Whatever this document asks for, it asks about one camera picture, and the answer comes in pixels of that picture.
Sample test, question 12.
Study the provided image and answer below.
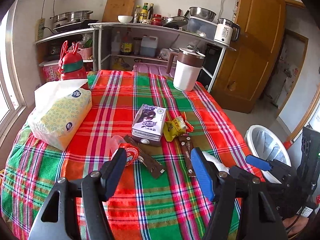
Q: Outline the clear cup red lid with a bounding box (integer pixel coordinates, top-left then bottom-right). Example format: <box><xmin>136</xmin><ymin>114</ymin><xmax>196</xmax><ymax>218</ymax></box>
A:
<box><xmin>110</xmin><ymin>135</ymin><xmax>139</xmax><ymax>166</ymax></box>

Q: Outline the purple milk carton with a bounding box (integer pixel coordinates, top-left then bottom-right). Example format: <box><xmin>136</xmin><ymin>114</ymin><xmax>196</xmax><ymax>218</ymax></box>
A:
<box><xmin>131</xmin><ymin>104</ymin><xmax>167</xmax><ymax>147</ymax></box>

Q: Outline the grey trash bag liner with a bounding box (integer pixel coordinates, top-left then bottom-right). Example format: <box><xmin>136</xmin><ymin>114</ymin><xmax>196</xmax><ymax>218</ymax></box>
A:
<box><xmin>252</xmin><ymin>130</ymin><xmax>288</xmax><ymax>164</ymax></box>

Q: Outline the white trash bin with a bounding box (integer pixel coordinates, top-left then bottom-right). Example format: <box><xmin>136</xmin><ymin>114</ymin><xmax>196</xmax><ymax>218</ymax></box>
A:
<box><xmin>244</xmin><ymin>125</ymin><xmax>292</xmax><ymax>184</ymax></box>

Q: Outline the brown coffee sachet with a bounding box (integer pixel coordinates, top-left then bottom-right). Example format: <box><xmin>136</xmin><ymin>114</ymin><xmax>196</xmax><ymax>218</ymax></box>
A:
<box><xmin>178</xmin><ymin>134</ymin><xmax>196</xmax><ymax>177</ymax></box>
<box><xmin>124</xmin><ymin>135</ymin><xmax>165</xmax><ymax>179</ymax></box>

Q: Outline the plaid tablecloth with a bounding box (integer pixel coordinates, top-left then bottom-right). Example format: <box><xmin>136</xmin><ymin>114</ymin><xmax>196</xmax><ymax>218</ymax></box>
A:
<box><xmin>0</xmin><ymin>69</ymin><xmax>266</xmax><ymax>240</ymax></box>

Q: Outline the yellow tissue pack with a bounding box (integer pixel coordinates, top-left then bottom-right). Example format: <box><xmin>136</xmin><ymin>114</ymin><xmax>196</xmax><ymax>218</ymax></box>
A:
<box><xmin>27</xmin><ymin>79</ymin><xmax>92</xmax><ymax>151</ymax></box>

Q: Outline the yellow snack packet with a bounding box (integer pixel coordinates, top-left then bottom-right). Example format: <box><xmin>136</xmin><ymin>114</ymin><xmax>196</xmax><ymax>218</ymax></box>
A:
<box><xmin>163</xmin><ymin>112</ymin><xmax>194</xmax><ymax>142</ymax></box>

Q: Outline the red kids water bottle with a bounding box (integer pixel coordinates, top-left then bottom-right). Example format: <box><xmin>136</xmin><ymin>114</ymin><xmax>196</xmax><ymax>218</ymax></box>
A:
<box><xmin>59</xmin><ymin>40</ymin><xmax>87</xmax><ymax>80</ymax></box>

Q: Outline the white brown jug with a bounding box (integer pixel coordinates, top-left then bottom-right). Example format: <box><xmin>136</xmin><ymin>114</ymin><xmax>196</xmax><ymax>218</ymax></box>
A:
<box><xmin>166</xmin><ymin>48</ymin><xmax>206</xmax><ymax>92</ymax></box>

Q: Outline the pink lidded storage box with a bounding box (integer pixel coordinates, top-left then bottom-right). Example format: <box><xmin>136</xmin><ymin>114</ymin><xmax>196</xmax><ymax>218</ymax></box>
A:
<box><xmin>133</xmin><ymin>62</ymin><xmax>176</xmax><ymax>78</ymax></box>

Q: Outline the pink basket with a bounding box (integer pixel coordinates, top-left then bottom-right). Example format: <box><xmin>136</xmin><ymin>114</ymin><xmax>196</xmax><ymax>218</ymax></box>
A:
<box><xmin>77</xmin><ymin>47</ymin><xmax>93</xmax><ymax>60</ymax></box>

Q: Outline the metal shelf rack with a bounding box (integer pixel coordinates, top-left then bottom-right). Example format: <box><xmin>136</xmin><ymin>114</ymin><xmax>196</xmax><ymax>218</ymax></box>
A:
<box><xmin>35</xmin><ymin>22</ymin><xmax>229</xmax><ymax>91</ymax></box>

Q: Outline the white electric kettle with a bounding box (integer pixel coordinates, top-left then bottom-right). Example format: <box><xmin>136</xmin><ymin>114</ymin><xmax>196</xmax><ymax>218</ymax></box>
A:
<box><xmin>214</xmin><ymin>18</ymin><xmax>241</xmax><ymax>46</ymax></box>

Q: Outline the yellow label vinegar bottle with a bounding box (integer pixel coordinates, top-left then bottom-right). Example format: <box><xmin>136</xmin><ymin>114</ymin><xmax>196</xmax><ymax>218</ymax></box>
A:
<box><xmin>120</xmin><ymin>28</ymin><xmax>133</xmax><ymax>55</ymax></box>

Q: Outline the clear storage box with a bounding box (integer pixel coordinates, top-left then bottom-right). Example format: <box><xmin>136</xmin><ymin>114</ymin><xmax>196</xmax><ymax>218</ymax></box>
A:
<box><xmin>187</xmin><ymin>16</ymin><xmax>217</xmax><ymax>40</ymax></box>

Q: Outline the white plastic jerrycan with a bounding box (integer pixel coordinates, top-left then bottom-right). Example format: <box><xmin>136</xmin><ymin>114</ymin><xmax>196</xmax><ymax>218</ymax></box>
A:
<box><xmin>140</xmin><ymin>35</ymin><xmax>158</xmax><ymax>57</ymax></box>

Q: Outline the wooden door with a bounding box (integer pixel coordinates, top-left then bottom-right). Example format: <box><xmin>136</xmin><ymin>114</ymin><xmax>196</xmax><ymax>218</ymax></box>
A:
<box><xmin>211</xmin><ymin>0</ymin><xmax>286</xmax><ymax>113</ymax></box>

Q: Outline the black induction cooker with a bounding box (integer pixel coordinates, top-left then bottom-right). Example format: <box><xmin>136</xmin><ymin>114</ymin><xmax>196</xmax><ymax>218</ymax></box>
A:
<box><xmin>53</xmin><ymin>20</ymin><xmax>98</xmax><ymax>33</ymax></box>

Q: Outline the steel mixing bowl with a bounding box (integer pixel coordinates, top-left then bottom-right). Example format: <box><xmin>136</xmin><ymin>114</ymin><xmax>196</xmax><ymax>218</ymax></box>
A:
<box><xmin>189</xmin><ymin>7</ymin><xmax>216</xmax><ymax>22</ymax></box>

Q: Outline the frying pan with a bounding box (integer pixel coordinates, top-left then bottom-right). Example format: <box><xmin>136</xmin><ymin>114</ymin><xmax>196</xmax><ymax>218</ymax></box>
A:
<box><xmin>162</xmin><ymin>10</ymin><xmax>189</xmax><ymax>29</ymax></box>

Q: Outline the white bowl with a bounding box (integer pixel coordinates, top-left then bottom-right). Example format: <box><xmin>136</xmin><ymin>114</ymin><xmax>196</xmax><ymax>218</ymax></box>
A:
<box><xmin>118</xmin><ymin>15</ymin><xmax>133</xmax><ymax>23</ymax></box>

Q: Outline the steel steamer pot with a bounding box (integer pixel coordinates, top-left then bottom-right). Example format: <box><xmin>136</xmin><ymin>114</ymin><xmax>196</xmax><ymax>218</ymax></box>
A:
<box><xmin>50</xmin><ymin>10</ymin><xmax>93</xmax><ymax>29</ymax></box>

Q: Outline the white power strip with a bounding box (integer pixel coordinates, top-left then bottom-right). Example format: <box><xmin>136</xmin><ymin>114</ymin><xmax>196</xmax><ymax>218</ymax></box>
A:
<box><xmin>35</xmin><ymin>18</ymin><xmax>46</xmax><ymax>41</ymax></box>

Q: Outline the red lid jar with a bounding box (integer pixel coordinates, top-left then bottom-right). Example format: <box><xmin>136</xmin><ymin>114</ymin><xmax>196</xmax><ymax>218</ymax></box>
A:
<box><xmin>151</xmin><ymin>14</ymin><xmax>162</xmax><ymax>26</ymax></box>

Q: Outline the green cap sauce bottle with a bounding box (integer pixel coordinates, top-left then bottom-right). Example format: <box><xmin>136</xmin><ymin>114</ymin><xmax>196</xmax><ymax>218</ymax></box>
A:
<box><xmin>139</xmin><ymin>2</ymin><xmax>148</xmax><ymax>23</ymax></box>

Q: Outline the dark soy sauce bottle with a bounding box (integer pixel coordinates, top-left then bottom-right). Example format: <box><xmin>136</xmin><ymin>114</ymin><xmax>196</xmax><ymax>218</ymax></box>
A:
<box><xmin>148</xmin><ymin>3</ymin><xmax>154</xmax><ymax>20</ymax></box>

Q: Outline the wooden cutting board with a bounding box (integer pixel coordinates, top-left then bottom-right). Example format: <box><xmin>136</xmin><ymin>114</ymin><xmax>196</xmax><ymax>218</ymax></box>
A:
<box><xmin>101</xmin><ymin>0</ymin><xmax>136</xmax><ymax>22</ymax></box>

